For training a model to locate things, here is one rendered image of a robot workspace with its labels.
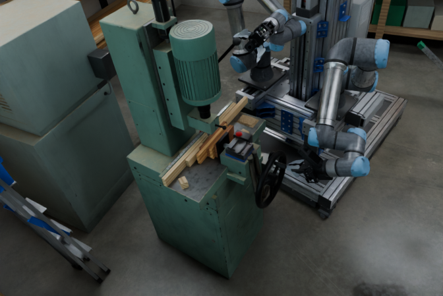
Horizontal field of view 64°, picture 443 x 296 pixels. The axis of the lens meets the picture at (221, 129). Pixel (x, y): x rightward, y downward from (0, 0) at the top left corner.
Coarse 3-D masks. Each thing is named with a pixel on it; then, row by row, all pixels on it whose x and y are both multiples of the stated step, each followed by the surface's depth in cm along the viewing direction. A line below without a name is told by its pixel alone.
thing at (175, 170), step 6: (228, 108) 185; (222, 114) 182; (198, 138) 170; (204, 138) 171; (198, 144) 168; (192, 150) 165; (186, 156) 162; (180, 162) 159; (174, 168) 157; (180, 168) 160; (168, 174) 155; (174, 174) 158; (162, 180) 154; (168, 180) 155
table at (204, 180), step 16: (240, 112) 189; (240, 128) 180; (256, 128) 179; (208, 160) 165; (192, 176) 159; (208, 176) 158; (224, 176) 161; (240, 176) 160; (176, 192) 154; (192, 192) 152; (208, 192) 153
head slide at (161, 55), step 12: (156, 48) 143; (168, 48) 142; (156, 60) 146; (168, 60) 142; (168, 72) 146; (168, 84) 152; (168, 96) 157; (180, 96) 156; (168, 108) 163; (180, 108) 159; (192, 108) 167; (180, 120) 164
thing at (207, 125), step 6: (192, 114) 165; (198, 114) 164; (192, 120) 164; (198, 120) 162; (204, 120) 161; (210, 120) 160; (216, 120) 163; (192, 126) 167; (198, 126) 165; (204, 126) 162; (210, 126) 160; (210, 132) 162
